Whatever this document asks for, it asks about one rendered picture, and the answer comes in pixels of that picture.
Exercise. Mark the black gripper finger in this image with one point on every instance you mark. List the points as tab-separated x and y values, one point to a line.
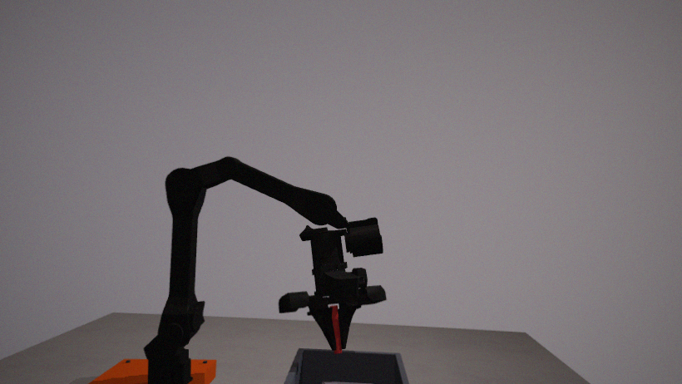
323	317
345	317

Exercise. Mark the red peg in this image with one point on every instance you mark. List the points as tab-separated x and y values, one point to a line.
335	319

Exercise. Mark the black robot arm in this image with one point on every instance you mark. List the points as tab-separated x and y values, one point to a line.
168	360

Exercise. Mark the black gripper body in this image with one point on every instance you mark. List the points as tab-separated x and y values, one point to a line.
291	302

